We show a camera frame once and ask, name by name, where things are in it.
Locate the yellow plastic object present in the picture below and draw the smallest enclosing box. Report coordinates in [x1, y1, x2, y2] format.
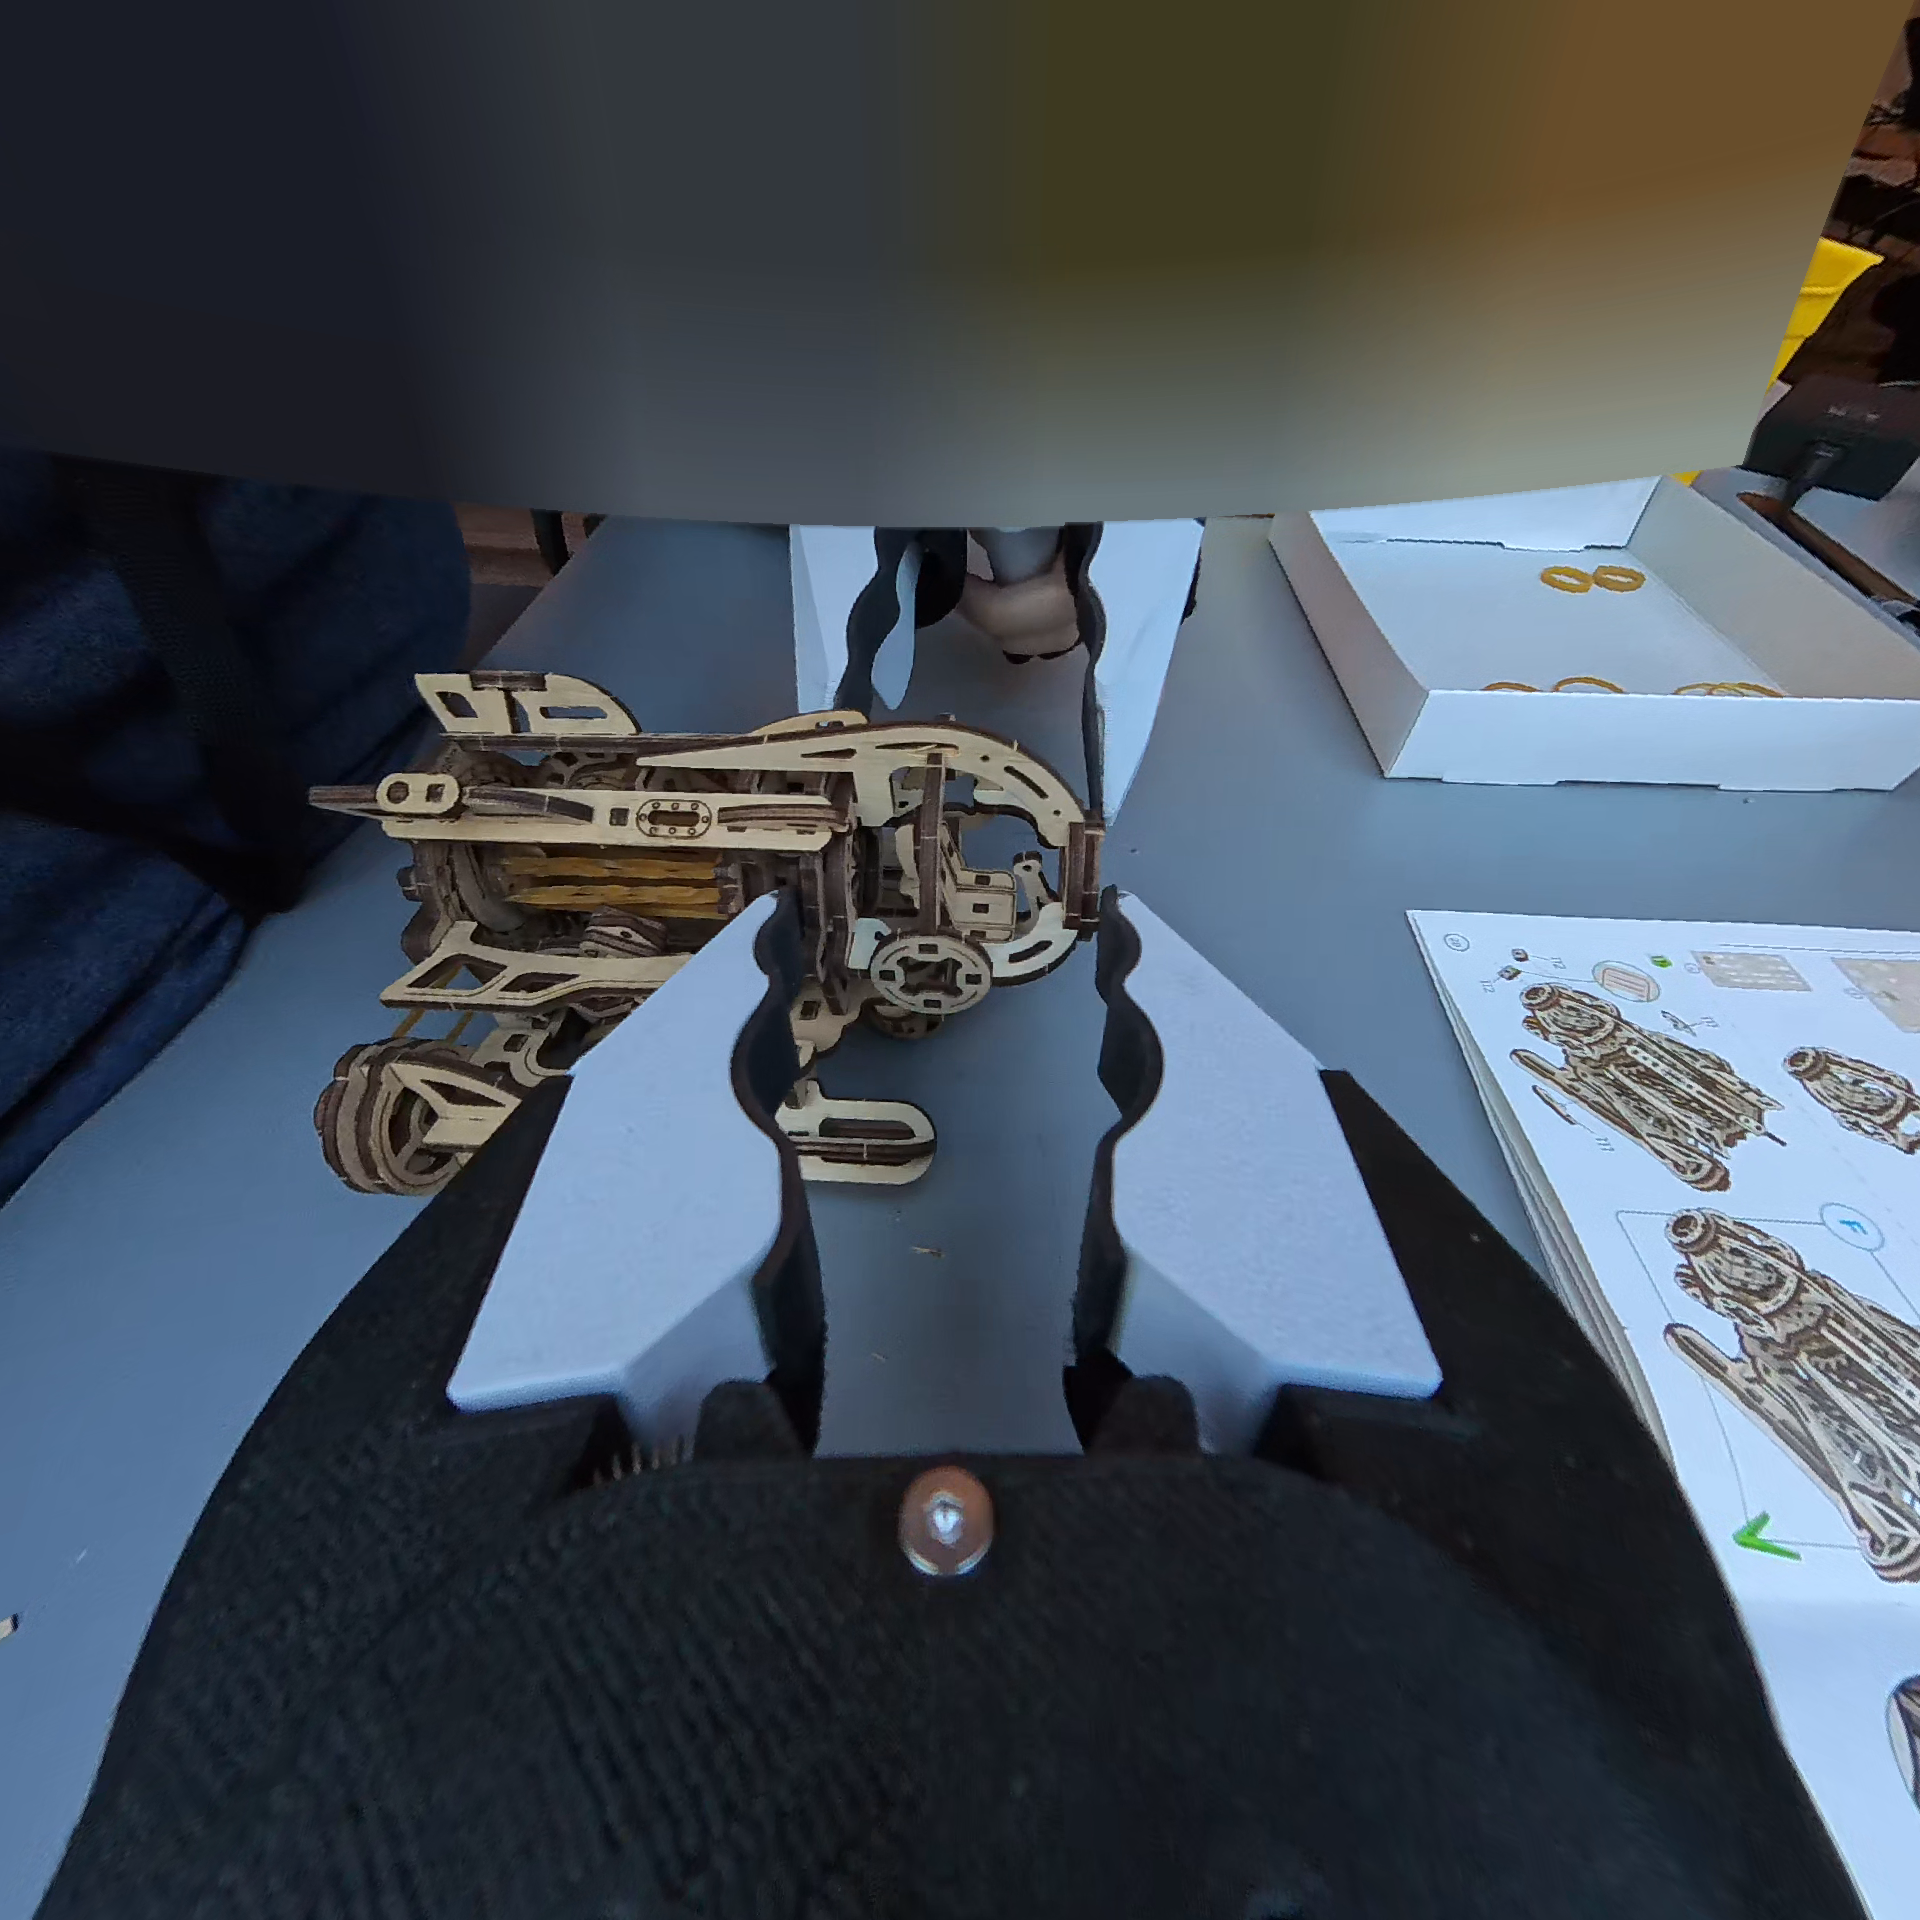
[1775, 237, 1888, 388]

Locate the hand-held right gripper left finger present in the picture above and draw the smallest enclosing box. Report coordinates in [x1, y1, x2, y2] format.
[449, 891, 831, 1460]

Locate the white instruction booklet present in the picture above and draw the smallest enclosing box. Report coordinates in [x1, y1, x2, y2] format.
[1409, 902, 1920, 1920]

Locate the black device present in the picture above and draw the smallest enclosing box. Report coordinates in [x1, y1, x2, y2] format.
[1738, 372, 1920, 505]

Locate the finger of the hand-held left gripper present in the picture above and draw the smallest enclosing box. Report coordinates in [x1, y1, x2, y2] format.
[1072, 518, 1208, 828]
[792, 526, 921, 721]

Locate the white cardboard box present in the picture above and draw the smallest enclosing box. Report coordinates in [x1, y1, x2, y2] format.
[1268, 474, 1920, 793]

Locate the wooden model vehicle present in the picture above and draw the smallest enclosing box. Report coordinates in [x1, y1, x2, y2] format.
[306, 667, 1114, 1199]

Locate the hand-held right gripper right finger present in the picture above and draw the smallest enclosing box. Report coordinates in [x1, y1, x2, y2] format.
[1063, 884, 1448, 1453]

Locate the person's dark blue clothing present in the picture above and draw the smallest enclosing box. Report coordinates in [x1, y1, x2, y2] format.
[0, 450, 480, 1202]

